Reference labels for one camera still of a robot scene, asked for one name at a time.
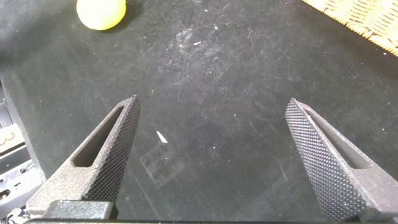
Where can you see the yellow lemon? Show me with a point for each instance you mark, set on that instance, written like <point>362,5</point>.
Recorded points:
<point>101,14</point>

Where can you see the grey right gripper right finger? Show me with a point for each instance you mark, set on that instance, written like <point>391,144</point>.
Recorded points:
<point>335,174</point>

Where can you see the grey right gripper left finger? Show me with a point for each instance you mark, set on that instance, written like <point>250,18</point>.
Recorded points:
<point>93,180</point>

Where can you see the wicker basket holding food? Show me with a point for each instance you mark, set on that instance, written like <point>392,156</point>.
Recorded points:
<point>373,18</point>

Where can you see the small white paper scrap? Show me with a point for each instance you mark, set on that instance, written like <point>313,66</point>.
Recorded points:
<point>162,137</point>

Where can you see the black robot base chassis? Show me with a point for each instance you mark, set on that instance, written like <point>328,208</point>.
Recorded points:
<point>18,177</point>

